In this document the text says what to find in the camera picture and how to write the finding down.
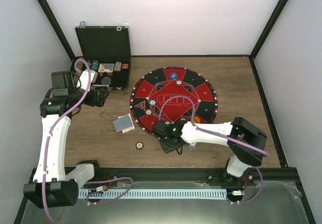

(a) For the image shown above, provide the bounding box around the red yellow chip stack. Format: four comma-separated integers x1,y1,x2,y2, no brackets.
122,63,129,69

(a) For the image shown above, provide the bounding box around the blue small blind button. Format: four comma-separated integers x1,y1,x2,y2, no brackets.
170,72,178,80

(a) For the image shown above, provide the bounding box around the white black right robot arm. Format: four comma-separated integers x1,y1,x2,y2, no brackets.
151,117,269,185

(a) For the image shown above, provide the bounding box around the round red black poker mat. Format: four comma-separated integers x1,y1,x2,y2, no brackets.
129,67,218,134

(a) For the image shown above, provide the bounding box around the orange big blind button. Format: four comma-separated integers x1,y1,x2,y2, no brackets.
193,116,201,123

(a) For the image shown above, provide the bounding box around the teal chips seat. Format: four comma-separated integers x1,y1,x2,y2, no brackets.
149,100,156,106

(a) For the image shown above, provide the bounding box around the black poker chip case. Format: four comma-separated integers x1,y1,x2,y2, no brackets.
75,21,131,90

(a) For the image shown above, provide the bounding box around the boxed card deck in case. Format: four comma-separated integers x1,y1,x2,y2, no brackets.
98,63,114,73

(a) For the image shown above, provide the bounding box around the grey round dealer disc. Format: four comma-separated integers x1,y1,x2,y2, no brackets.
101,77,112,86

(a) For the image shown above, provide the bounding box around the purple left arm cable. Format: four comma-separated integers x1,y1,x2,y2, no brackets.
42,58,92,222

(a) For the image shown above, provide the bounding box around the blue backed card deck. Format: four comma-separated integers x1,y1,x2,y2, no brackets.
113,114,134,133

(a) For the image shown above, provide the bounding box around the light blue slotted cable duct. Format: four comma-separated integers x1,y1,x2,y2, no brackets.
78,189,227,200

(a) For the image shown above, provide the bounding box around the teal chip stack in case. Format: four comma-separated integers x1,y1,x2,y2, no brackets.
91,60,100,70

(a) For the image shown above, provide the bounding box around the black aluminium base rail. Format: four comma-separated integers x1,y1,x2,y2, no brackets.
92,167,299,188

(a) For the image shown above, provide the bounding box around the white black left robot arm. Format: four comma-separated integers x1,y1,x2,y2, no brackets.
23,70,109,208

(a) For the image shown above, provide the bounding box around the white purple chip stack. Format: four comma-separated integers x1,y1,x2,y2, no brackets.
188,142,197,150

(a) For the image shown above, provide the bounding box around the red black chip stack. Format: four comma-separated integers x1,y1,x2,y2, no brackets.
135,142,144,150

